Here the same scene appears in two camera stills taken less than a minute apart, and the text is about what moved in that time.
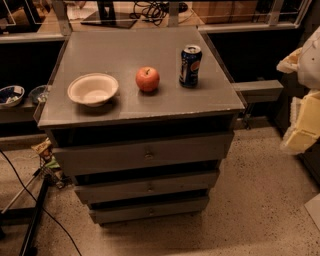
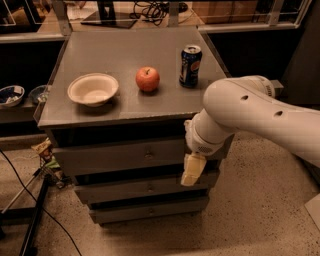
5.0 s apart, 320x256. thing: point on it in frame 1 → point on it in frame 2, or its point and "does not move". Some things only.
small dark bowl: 38,94 does not move
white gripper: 310,63 → 197,141
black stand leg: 28,247 does not move
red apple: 147,78 does not move
